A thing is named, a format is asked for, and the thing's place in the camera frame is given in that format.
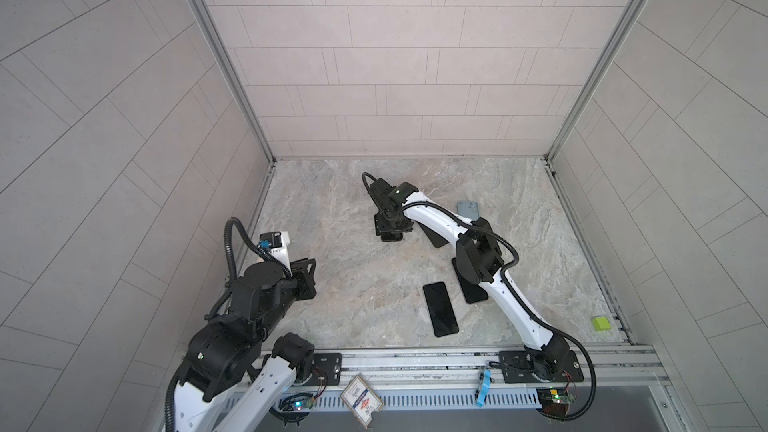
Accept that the black phone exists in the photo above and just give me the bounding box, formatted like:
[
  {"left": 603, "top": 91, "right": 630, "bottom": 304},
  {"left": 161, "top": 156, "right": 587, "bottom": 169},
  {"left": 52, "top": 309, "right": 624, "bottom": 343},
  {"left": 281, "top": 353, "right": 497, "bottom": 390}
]
[
  {"left": 422, "top": 282, "right": 459, "bottom": 338},
  {"left": 451, "top": 258, "right": 489, "bottom": 304}
]

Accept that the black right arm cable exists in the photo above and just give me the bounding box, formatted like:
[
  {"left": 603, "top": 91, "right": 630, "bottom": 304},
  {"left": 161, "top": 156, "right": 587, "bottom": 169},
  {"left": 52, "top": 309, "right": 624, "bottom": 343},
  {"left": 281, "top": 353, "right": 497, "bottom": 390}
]
[{"left": 361, "top": 171, "right": 599, "bottom": 422}]

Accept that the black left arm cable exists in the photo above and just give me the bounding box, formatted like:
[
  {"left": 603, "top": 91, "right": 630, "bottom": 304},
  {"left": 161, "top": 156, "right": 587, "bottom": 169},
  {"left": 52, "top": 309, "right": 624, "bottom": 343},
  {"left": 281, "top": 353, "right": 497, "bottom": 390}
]
[{"left": 163, "top": 217, "right": 292, "bottom": 432}]

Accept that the right circuit board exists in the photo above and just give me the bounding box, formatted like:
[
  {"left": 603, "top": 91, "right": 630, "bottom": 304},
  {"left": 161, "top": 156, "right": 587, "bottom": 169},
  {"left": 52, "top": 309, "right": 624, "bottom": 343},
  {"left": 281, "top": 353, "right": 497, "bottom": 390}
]
[{"left": 536, "top": 388, "right": 575, "bottom": 420}]

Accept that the aluminium corner rail left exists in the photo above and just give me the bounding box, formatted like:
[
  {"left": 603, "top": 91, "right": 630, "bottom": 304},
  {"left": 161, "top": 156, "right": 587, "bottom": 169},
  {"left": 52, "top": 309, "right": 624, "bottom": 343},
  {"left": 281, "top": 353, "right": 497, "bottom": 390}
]
[{"left": 167, "top": 0, "right": 276, "bottom": 163}]

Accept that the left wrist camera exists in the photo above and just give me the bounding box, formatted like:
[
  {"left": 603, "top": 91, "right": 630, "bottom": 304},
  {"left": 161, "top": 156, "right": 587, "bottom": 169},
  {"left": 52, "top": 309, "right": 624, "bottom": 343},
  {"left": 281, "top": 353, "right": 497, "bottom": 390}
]
[{"left": 259, "top": 231, "right": 291, "bottom": 274}]

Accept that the blue clip tag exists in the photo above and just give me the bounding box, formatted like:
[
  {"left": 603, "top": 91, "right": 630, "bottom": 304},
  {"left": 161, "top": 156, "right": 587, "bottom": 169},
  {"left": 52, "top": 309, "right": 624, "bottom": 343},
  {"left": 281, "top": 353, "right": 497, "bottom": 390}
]
[{"left": 475, "top": 368, "right": 492, "bottom": 408}]

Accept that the black phone case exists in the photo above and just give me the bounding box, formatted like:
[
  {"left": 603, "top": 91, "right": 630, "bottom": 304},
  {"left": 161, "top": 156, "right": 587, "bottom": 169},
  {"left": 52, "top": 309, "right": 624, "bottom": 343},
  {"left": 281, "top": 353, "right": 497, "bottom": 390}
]
[{"left": 419, "top": 222, "right": 448, "bottom": 248}]

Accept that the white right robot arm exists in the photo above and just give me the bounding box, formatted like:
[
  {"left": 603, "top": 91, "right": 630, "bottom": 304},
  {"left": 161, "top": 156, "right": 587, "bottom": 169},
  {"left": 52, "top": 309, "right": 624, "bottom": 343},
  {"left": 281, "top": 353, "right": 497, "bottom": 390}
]
[{"left": 362, "top": 172, "right": 570, "bottom": 381}]

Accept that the white label card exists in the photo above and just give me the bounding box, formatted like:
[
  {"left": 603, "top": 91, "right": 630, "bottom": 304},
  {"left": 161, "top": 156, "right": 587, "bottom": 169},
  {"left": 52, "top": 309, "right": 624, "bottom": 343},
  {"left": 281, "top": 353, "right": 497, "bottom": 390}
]
[{"left": 341, "top": 375, "right": 384, "bottom": 428}]

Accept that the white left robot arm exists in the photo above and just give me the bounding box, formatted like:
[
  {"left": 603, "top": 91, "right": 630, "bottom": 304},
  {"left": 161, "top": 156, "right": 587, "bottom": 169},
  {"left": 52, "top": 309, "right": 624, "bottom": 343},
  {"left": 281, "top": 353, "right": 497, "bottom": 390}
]
[{"left": 163, "top": 258, "right": 316, "bottom": 431}]

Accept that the aluminium corner rail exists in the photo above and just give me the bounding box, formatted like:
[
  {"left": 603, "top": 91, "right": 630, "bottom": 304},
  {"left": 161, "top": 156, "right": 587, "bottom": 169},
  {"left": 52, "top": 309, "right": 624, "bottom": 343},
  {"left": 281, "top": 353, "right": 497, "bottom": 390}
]
[
  {"left": 167, "top": 0, "right": 276, "bottom": 163},
  {"left": 544, "top": 0, "right": 649, "bottom": 167}
]

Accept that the left circuit board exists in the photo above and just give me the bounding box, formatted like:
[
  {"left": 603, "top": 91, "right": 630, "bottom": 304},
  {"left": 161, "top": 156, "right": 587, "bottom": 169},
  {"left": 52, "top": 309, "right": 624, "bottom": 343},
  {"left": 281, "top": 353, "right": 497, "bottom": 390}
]
[{"left": 278, "top": 393, "right": 316, "bottom": 413}]

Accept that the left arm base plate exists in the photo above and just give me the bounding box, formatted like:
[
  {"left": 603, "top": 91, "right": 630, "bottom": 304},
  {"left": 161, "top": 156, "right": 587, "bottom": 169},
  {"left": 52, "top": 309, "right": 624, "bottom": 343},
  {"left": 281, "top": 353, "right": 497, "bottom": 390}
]
[{"left": 293, "top": 353, "right": 343, "bottom": 387}]

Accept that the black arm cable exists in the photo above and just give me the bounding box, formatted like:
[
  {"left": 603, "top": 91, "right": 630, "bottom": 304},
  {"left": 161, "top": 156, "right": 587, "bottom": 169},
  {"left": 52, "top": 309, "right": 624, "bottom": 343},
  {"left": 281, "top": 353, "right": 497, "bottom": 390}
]
[
  {"left": 163, "top": 217, "right": 292, "bottom": 432},
  {"left": 361, "top": 171, "right": 599, "bottom": 422}
]

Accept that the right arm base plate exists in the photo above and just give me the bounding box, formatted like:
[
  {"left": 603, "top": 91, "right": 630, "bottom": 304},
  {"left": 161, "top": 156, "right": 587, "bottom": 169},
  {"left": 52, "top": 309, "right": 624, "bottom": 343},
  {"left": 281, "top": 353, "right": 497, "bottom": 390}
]
[{"left": 498, "top": 349, "right": 586, "bottom": 384}]

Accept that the aluminium corner rail right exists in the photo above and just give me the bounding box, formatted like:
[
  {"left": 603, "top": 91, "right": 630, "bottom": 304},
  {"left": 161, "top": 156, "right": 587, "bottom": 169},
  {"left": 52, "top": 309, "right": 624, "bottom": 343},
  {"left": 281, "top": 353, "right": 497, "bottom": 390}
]
[{"left": 544, "top": 0, "right": 649, "bottom": 167}]

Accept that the light blue phone case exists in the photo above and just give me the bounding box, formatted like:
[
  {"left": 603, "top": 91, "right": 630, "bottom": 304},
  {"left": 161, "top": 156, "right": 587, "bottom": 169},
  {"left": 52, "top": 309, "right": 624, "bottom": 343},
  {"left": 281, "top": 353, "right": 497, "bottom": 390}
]
[{"left": 457, "top": 200, "right": 480, "bottom": 221}]

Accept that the aluminium front rail frame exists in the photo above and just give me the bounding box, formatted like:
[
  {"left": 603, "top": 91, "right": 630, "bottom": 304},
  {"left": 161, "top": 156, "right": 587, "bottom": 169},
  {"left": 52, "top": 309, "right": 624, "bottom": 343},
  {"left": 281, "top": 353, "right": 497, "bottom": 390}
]
[{"left": 201, "top": 345, "right": 693, "bottom": 431}]

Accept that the circuit board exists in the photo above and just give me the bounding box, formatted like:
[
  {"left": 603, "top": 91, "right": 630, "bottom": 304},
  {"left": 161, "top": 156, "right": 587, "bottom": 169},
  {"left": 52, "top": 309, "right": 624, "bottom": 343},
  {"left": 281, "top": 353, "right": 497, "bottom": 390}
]
[
  {"left": 536, "top": 388, "right": 575, "bottom": 420},
  {"left": 278, "top": 393, "right": 316, "bottom": 413}
]

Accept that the green cube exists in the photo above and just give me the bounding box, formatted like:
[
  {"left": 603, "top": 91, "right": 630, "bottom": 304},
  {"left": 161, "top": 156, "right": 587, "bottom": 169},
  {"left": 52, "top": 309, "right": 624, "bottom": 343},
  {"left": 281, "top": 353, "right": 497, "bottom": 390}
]
[{"left": 590, "top": 316, "right": 612, "bottom": 332}]

